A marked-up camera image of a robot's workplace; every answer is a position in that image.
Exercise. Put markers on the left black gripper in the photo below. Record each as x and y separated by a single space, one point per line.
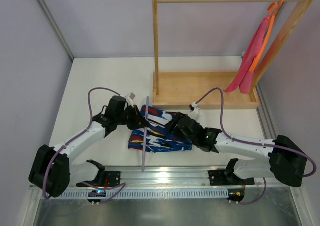
136 117

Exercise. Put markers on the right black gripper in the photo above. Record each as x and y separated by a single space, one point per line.
178 123

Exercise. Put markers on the blue patterned trousers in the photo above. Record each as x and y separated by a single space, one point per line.
158 139

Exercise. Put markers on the lilac clothes hanger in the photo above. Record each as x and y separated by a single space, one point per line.
143 163

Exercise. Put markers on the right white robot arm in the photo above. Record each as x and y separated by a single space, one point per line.
280 158

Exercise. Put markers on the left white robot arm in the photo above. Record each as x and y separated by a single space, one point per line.
53 170

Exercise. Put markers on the orange clothes hanger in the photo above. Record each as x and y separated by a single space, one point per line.
272 12

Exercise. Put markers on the wooden clothes rack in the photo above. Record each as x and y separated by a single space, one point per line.
178 89

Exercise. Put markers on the pink cloth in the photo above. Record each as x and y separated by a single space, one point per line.
250 54

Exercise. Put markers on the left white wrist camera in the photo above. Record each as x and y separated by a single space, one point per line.
130 98

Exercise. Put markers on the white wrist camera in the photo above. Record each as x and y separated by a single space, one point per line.
130 98
195 111

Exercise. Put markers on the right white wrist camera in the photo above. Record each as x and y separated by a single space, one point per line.
195 111

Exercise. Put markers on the aluminium mounting rail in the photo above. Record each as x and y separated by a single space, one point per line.
161 176

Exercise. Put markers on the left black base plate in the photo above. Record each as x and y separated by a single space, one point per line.
112 179

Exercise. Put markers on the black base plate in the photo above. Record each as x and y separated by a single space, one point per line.
112 179
217 177

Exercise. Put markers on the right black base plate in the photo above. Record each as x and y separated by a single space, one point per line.
217 177

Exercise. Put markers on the slotted cable duct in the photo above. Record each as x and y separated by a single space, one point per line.
173 193

